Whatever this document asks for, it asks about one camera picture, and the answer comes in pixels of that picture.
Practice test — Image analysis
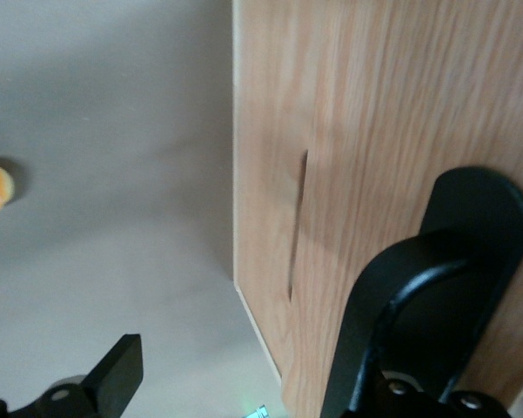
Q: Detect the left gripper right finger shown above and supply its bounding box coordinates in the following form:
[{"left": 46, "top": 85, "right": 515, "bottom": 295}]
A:
[{"left": 326, "top": 304, "right": 510, "bottom": 418}]

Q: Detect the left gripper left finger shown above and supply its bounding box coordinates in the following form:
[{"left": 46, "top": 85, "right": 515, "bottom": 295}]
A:
[{"left": 8, "top": 334, "right": 144, "bottom": 418}]

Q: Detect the plain wooden drawer front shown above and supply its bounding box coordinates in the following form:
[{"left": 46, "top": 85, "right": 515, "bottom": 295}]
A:
[{"left": 231, "top": 0, "right": 317, "bottom": 387}]

